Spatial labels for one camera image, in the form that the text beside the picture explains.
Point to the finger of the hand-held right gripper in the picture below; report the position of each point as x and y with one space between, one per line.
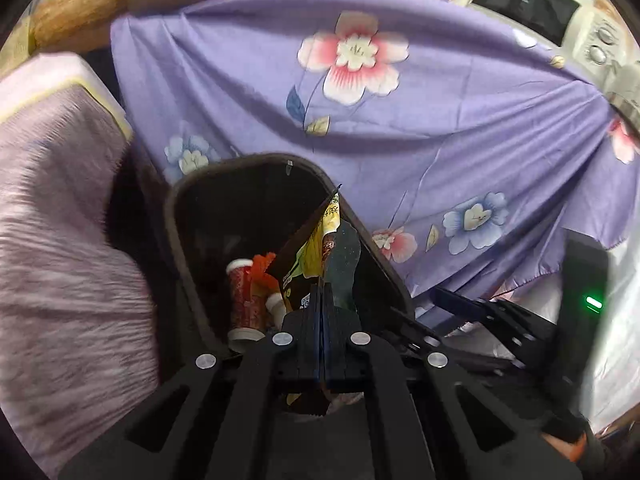
455 302
415 330

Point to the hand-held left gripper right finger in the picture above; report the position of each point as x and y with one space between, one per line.
332 330

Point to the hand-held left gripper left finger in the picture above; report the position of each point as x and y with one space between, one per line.
312 330

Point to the small white bottle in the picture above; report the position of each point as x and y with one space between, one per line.
275 305

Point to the red patterned cup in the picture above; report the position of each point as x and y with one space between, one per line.
245 300

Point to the yellow snack packet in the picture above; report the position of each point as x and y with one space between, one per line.
312 250

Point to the orange-red wrapper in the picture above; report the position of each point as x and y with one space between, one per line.
261 267

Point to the dark brown trash bin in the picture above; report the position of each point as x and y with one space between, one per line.
225 210

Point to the person's right hand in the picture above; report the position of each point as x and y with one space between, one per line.
575 452

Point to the purple floral cloth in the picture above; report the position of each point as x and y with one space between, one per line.
450 135

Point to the striped lilac tablecloth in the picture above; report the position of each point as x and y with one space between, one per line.
60 260

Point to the white microwave oven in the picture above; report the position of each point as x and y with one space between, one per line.
530 5

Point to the wicker basket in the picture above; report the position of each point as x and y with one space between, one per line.
75 10

